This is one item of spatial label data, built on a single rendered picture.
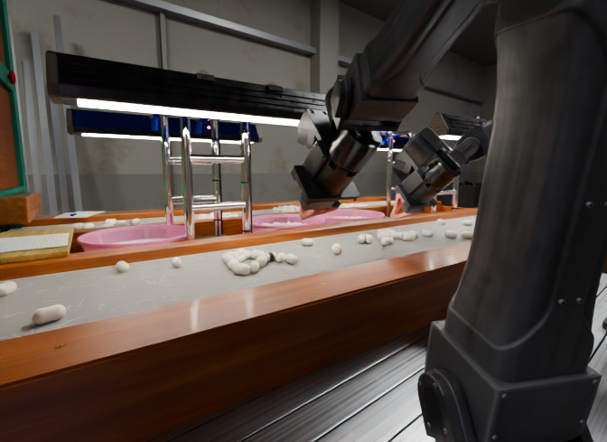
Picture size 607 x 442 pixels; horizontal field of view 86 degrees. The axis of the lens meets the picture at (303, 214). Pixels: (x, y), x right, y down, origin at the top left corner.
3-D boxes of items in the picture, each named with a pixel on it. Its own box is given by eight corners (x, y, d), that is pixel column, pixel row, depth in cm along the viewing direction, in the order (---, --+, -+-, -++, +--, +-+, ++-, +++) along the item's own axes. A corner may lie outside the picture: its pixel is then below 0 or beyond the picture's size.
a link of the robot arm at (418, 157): (397, 147, 72) (443, 105, 66) (407, 150, 79) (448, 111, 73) (434, 187, 69) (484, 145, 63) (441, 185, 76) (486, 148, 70)
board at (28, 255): (68, 256, 64) (68, 250, 63) (-40, 268, 55) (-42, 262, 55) (74, 230, 91) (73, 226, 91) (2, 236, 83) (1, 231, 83)
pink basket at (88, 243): (212, 258, 96) (210, 226, 94) (148, 290, 70) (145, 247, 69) (135, 252, 102) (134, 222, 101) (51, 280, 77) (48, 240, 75)
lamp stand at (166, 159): (227, 247, 110) (222, 109, 104) (163, 255, 99) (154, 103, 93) (210, 237, 126) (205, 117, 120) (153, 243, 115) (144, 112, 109)
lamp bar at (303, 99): (363, 126, 81) (363, 96, 80) (46, 94, 47) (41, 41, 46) (342, 129, 88) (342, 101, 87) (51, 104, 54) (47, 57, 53)
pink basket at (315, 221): (339, 244, 113) (339, 218, 112) (292, 262, 92) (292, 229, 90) (279, 236, 129) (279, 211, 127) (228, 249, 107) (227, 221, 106)
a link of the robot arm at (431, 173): (413, 172, 74) (434, 151, 69) (424, 166, 78) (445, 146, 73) (434, 195, 72) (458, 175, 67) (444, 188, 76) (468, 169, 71)
